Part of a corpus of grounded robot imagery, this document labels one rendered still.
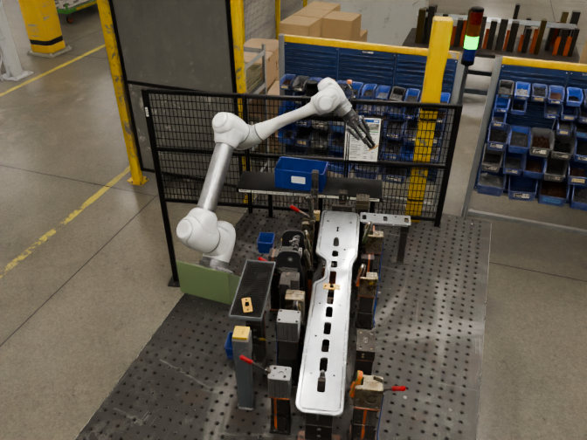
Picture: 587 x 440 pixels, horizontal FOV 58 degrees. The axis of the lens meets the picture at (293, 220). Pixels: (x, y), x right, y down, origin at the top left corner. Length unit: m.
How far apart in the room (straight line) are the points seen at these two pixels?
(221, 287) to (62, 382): 1.34
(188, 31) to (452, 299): 2.90
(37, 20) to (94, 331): 6.55
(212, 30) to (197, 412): 2.97
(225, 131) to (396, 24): 6.40
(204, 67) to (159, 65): 0.44
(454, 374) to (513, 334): 1.36
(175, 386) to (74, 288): 1.95
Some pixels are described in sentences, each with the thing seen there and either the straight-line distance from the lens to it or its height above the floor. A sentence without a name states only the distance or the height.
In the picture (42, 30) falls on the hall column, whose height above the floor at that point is 0.40.
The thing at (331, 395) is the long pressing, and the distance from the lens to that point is 2.18.
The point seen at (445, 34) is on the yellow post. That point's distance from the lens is 3.12.
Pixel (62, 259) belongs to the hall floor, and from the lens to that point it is 4.73.
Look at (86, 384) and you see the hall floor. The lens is 3.71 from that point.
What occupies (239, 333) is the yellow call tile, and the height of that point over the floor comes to 1.16.
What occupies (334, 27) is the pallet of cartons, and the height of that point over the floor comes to 0.95.
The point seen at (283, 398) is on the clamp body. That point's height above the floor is 0.94.
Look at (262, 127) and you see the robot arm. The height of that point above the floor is 1.47.
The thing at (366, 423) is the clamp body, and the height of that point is 0.83.
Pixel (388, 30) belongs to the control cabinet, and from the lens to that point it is 9.06.
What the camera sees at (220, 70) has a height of 1.26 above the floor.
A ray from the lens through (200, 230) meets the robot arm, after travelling 2.77.
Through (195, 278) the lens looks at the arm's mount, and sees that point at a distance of 2.95.
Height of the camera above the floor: 2.74
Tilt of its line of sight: 35 degrees down
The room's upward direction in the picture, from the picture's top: straight up
